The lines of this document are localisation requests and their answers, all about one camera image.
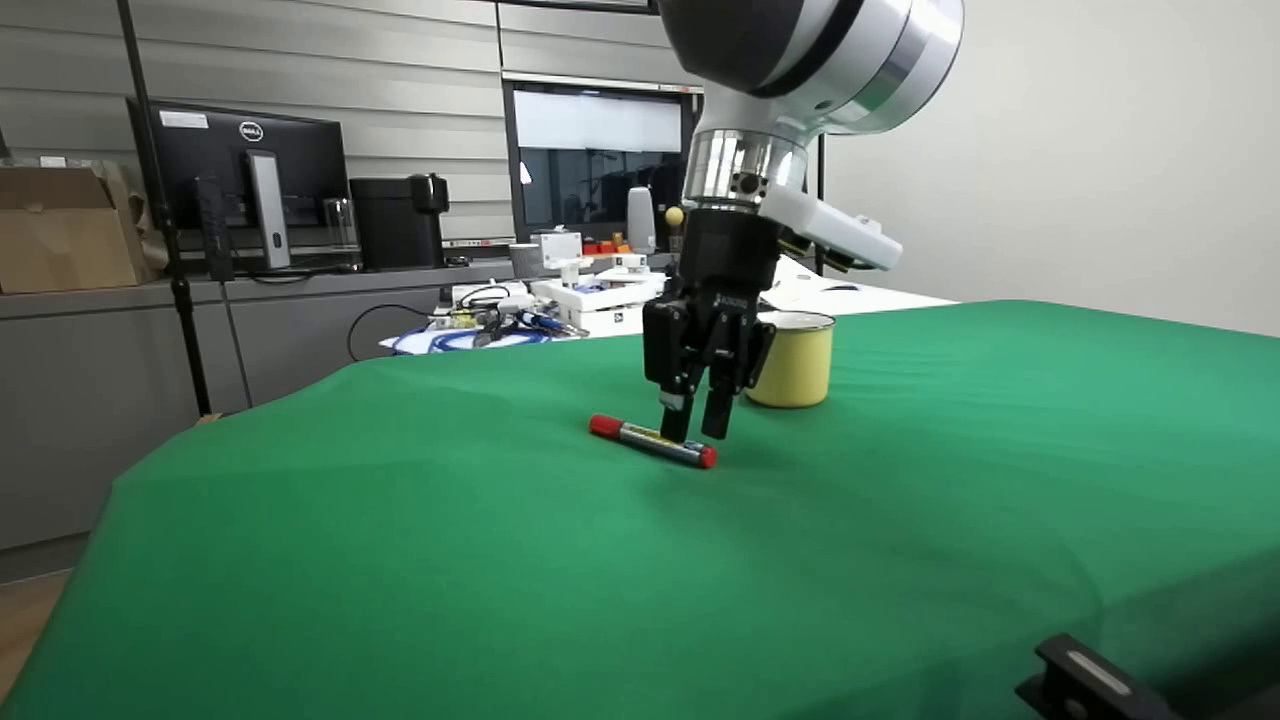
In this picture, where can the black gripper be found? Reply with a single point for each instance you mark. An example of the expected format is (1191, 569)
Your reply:
(707, 319)

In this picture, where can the red marker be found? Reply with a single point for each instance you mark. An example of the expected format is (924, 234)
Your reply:
(655, 442)

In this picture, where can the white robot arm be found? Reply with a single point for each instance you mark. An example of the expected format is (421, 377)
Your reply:
(776, 76)

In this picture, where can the yellow mug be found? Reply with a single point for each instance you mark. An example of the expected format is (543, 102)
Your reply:
(799, 364)

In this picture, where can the white paper sheets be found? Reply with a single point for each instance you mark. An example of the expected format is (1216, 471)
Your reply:
(800, 289)

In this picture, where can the white electronics clutter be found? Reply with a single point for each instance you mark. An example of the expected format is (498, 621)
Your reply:
(544, 308)

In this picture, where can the black computer tower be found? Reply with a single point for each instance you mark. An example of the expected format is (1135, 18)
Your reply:
(399, 223)

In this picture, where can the green table cloth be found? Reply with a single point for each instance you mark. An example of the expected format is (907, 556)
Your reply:
(445, 536)

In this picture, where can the Dell monitor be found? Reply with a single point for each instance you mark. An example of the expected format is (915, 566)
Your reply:
(244, 188)

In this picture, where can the black tripod stand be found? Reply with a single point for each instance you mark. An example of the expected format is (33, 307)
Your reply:
(162, 208)

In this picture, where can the cardboard box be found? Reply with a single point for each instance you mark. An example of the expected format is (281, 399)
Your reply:
(66, 228)

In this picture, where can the black camera clamp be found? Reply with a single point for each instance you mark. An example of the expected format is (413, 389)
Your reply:
(1081, 686)

